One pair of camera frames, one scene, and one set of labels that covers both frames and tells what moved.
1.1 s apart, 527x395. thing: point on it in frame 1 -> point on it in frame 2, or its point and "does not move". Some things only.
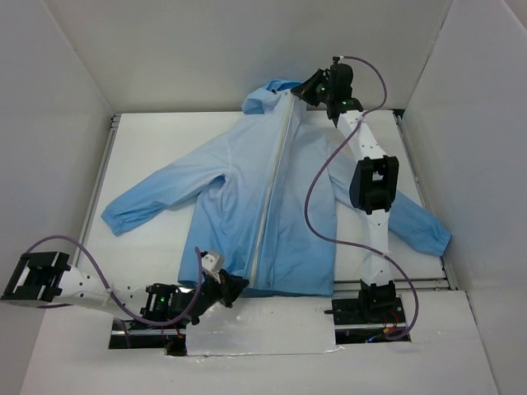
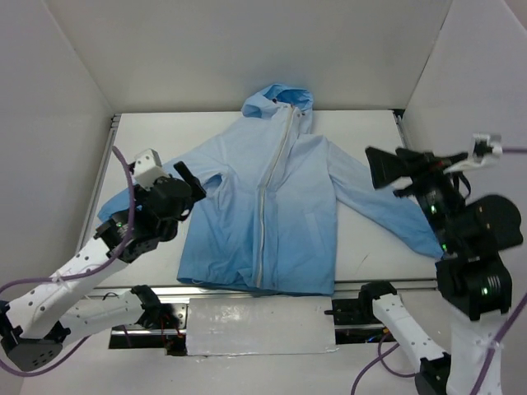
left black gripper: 225,289 -> 186,191
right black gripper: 314,87 -> 410,172
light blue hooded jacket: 277,221 does not move
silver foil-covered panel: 265,325 does not move
